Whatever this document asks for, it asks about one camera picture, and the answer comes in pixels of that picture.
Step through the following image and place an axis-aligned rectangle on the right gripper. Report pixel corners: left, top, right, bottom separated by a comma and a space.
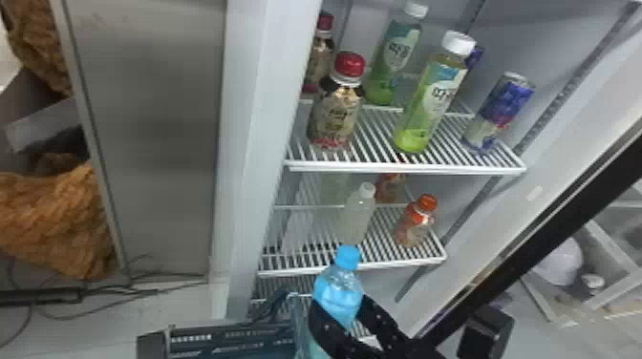
306, 294, 449, 359

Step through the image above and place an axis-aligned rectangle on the blue bottle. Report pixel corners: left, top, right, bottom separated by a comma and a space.
299, 244, 365, 359

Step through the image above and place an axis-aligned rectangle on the clear bottle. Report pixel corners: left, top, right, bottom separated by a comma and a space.
333, 180, 377, 247

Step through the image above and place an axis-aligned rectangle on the orange bottle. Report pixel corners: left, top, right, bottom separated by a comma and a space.
392, 193, 439, 248
374, 173, 408, 204

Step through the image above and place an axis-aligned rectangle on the blue basket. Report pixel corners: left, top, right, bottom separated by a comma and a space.
136, 289, 313, 359

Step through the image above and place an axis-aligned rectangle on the white fridge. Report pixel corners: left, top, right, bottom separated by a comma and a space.
49, 0, 642, 347

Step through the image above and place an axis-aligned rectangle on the fridge door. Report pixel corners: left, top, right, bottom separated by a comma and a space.
393, 17, 642, 359

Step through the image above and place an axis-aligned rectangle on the brown bottle red cap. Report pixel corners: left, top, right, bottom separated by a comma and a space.
301, 11, 336, 95
306, 51, 367, 151

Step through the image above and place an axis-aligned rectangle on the green bottle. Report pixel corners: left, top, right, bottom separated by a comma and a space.
362, 1, 431, 107
392, 30, 477, 155

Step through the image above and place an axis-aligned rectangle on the blue can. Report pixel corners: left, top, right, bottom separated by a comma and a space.
461, 71, 536, 153

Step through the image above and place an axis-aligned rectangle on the black cable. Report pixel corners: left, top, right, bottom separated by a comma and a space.
0, 254, 208, 348

